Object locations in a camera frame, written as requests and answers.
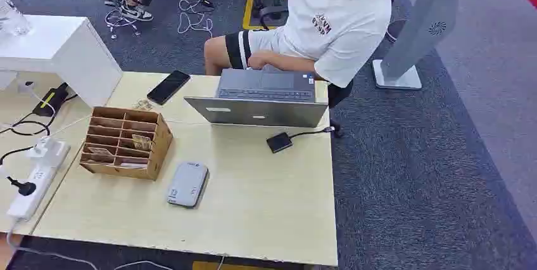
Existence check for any black smartphone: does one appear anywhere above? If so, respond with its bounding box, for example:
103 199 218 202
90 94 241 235
146 70 192 106

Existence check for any card in box slot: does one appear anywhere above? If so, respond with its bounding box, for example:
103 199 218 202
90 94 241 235
131 134 153 151

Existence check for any white power strip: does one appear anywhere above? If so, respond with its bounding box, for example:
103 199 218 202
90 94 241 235
6 137 72 221

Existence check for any grey standing pillar with base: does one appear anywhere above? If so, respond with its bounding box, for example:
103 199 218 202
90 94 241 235
372 0 465 91

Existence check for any white cable on floor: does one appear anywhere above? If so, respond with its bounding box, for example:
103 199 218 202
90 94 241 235
177 0 214 39

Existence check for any flat card in box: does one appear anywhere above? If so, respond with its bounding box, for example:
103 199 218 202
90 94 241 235
87 146 115 158

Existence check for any white charger plug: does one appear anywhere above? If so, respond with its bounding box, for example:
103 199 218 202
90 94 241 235
27 137 54 159

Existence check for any black plug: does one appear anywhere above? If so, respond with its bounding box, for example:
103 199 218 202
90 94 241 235
7 176 37 196

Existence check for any white power strip cable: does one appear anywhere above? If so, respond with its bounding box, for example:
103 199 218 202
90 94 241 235
6 219 177 270

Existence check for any white cabinet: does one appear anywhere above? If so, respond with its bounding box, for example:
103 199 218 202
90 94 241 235
0 15 123 108

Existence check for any wooden card box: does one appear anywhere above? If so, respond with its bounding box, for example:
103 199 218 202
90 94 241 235
79 106 174 181

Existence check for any grey card reader device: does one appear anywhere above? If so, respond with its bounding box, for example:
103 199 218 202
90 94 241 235
166 161 210 209

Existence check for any black power adapter brick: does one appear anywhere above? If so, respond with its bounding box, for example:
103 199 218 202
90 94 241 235
32 82 70 118

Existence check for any small black square dongle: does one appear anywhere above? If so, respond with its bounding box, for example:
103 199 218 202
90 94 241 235
266 132 294 154

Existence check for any grey laptop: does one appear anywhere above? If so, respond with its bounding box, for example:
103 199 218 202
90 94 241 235
184 68 329 129

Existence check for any black cable on desk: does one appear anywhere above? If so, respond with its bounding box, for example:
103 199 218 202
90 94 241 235
0 93 79 165

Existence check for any clear plastic container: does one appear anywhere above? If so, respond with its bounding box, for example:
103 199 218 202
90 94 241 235
0 0 32 37

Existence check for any person at laptop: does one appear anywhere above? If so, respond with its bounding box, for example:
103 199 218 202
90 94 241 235
203 0 393 89

